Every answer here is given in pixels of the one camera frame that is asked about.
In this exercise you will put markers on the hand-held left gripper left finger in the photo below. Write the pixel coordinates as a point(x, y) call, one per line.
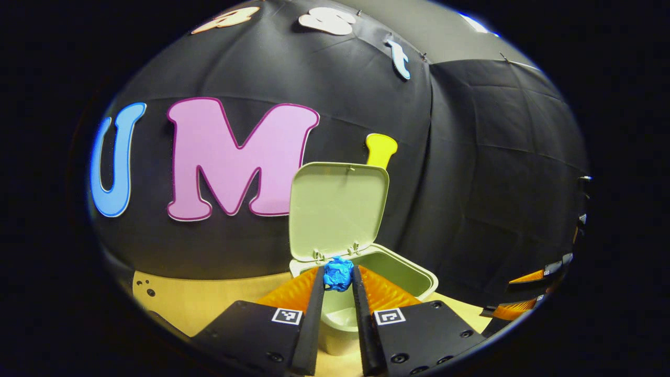
point(313, 324)

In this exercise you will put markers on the blue paper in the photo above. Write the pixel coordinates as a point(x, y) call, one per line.
point(337, 275)

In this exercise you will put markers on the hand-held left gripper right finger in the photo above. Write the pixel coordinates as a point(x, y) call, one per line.
point(362, 324)

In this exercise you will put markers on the black backdrop cloth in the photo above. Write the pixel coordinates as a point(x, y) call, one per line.
point(450, 183)

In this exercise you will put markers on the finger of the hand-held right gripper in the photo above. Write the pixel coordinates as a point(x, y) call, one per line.
point(531, 277)
point(515, 311)

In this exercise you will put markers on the pale green desktop garbage bin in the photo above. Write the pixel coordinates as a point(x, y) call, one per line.
point(335, 209)

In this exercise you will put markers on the ceiling light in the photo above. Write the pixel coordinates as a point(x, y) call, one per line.
point(479, 25)

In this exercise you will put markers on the wooden desktop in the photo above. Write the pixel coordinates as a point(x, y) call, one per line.
point(209, 303)

